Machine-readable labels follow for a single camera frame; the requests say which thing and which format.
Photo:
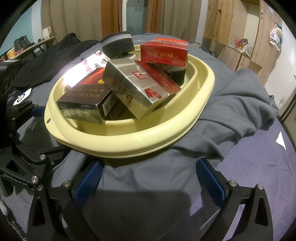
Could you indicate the black cloth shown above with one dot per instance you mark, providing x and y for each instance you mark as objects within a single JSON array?
[{"x": 46, "y": 60}]

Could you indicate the yellow plastic basin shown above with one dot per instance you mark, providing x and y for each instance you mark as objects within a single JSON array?
[{"x": 138, "y": 143}]

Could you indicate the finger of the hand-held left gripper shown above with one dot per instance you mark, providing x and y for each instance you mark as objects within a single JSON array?
[
  {"x": 46, "y": 155},
  {"x": 38, "y": 110}
]

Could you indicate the dark bag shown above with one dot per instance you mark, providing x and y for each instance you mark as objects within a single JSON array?
[{"x": 22, "y": 42}]

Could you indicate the dark brown cigarette carton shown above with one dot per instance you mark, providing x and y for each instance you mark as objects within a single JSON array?
[{"x": 87, "y": 99}]

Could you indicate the wall socket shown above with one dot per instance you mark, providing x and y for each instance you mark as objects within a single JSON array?
[{"x": 281, "y": 100}]

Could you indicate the beige curtain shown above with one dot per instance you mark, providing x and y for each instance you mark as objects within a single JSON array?
[{"x": 92, "y": 16}]

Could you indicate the red and silver cigarette carton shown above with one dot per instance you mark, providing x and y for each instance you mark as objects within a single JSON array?
[{"x": 129, "y": 81}]

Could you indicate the grey blanket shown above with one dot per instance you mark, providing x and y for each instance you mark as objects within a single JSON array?
[{"x": 231, "y": 104}]

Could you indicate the yellow cup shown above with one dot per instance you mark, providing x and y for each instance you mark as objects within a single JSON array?
[{"x": 11, "y": 52}]

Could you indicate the white hanging bag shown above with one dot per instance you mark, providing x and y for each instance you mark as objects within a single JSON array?
[{"x": 276, "y": 37}]

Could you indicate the navy bedsheet with white triangles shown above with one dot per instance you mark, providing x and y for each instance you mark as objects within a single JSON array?
[{"x": 266, "y": 173}]

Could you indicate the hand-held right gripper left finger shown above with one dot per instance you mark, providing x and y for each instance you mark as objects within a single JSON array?
[{"x": 89, "y": 183}]

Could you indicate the wooden side desk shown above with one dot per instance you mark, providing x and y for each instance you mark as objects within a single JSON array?
[{"x": 39, "y": 45}]

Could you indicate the glass door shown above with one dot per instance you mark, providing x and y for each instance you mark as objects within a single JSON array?
[{"x": 136, "y": 16}]

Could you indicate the red cigarette pack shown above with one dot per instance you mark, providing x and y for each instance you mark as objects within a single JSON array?
[{"x": 116, "y": 113}]

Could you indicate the black grey foam disc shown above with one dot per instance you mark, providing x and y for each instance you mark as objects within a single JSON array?
[
  {"x": 118, "y": 44},
  {"x": 175, "y": 75}
]

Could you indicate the wooden wardrobe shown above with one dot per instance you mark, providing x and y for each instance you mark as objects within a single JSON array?
[{"x": 231, "y": 23}]

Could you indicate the clutter on wardrobe shelf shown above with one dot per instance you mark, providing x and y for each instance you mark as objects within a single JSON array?
[{"x": 240, "y": 46}]

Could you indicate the red cigarette box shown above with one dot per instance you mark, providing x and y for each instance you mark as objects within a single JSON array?
[{"x": 161, "y": 54}]

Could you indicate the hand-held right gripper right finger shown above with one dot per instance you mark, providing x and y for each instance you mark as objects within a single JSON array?
[{"x": 211, "y": 183}]

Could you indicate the white electric kettle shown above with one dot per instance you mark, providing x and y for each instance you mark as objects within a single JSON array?
[{"x": 46, "y": 33}]

